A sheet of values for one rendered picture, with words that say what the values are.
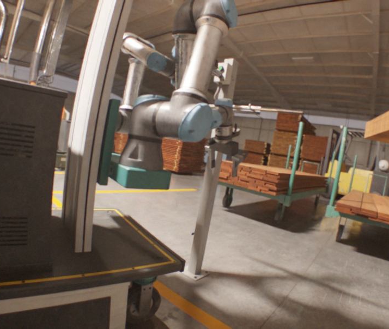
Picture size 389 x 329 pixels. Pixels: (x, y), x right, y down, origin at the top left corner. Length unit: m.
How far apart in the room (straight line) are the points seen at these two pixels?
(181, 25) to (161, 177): 0.55
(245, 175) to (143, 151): 2.09
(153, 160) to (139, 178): 0.07
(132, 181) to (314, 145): 9.80
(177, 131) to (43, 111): 0.37
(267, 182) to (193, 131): 2.01
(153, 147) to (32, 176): 0.36
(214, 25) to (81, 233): 0.83
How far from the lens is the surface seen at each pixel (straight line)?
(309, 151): 10.27
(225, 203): 3.43
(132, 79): 1.34
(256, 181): 2.66
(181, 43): 0.93
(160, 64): 0.99
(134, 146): 0.75
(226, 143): 1.01
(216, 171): 1.34
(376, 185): 7.39
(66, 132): 7.58
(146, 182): 0.74
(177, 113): 0.68
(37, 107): 0.70
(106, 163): 0.85
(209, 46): 0.79
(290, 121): 10.73
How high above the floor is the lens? 0.76
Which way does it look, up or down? 4 degrees down
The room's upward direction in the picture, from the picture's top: 10 degrees clockwise
